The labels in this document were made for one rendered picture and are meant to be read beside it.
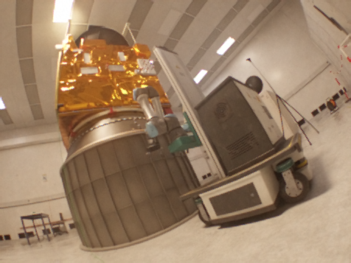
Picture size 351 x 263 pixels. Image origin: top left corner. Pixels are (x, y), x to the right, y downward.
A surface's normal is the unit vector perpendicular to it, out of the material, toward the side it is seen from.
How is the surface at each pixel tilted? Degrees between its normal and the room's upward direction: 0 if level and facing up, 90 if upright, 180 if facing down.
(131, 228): 90
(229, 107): 90
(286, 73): 90
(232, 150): 90
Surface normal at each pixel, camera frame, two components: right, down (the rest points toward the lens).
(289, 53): -0.78, 0.13
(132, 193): 0.22, -0.43
